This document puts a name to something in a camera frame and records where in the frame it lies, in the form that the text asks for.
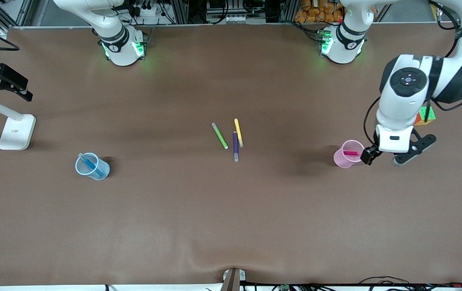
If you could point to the green marker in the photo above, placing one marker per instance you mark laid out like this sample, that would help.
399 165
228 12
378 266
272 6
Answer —
219 136

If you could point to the aluminium frame post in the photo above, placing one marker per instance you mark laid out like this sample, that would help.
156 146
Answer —
179 10
288 10

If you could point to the light blue mesh cup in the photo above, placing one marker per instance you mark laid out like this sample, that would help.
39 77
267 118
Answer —
80 167

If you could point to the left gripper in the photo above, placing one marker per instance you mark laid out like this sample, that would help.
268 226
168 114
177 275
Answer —
369 154

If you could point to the orange snack bags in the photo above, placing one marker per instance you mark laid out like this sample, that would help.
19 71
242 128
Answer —
316 12

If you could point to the pink mesh cup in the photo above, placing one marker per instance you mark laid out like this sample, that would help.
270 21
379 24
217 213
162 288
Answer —
342 161

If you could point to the large white power strip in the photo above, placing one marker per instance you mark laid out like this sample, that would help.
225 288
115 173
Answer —
150 11

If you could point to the small white power strip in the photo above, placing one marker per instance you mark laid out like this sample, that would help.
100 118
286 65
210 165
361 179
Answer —
236 18

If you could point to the metal table corner bracket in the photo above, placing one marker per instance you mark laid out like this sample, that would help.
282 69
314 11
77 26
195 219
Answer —
3 34

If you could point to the blue marker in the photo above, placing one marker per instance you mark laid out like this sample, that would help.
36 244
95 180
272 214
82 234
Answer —
91 165

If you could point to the colourful puzzle cube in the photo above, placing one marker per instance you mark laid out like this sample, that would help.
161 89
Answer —
423 118

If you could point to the metal table edge bracket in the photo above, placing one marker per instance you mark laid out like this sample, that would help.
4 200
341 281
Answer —
233 279

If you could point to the pink marker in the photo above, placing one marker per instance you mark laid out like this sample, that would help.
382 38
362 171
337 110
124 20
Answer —
351 153

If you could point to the yellow marker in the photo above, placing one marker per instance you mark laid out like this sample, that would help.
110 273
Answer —
239 131

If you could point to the purple marker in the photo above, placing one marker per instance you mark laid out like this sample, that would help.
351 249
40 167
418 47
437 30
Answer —
236 149

